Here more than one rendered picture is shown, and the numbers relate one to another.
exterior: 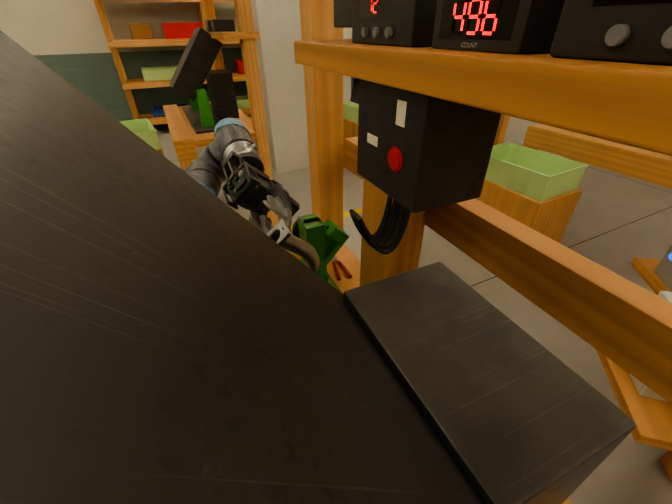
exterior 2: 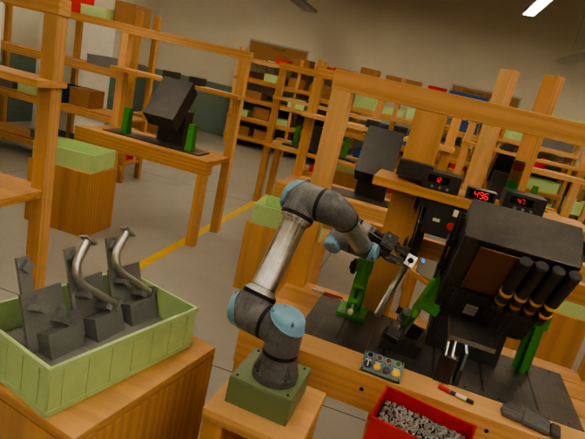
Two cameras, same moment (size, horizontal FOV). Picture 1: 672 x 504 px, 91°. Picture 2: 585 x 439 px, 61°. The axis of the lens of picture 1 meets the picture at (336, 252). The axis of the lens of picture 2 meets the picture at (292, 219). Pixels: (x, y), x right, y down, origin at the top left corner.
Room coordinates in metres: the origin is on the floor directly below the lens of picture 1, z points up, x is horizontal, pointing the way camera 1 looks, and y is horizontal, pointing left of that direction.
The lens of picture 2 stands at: (-0.29, 1.97, 1.87)
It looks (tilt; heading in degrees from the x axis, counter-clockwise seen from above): 16 degrees down; 308
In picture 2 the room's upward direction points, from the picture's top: 13 degrees clockwise
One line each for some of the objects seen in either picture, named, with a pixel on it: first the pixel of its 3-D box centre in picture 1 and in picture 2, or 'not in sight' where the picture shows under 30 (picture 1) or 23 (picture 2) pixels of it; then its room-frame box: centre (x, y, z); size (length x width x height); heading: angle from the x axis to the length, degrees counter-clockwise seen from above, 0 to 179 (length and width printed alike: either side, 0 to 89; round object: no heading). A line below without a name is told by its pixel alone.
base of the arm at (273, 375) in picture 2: not in sight; (278, 361); (0.53, 0.81, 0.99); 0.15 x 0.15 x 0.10
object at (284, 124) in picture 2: not in sight; (294, 109); (7.30, -7.06, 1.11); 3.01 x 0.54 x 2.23; 26
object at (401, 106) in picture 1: (418, 137); (444, 218); (0.50, -0.12, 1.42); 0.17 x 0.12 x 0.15; 24
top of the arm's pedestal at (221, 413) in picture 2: not in sight; (267, 404); (0.53, 0.81, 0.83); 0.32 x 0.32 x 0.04; 22
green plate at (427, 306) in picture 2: not in sight; (433, 294); (0.35, 0.11, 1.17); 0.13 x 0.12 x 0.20; 24
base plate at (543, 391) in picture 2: not in sight; (432, 354); (0.31, 0.02, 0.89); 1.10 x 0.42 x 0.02; 24
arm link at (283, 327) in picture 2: not in sight; (283, 328); (0.53, 0.81, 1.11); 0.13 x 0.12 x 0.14; 9
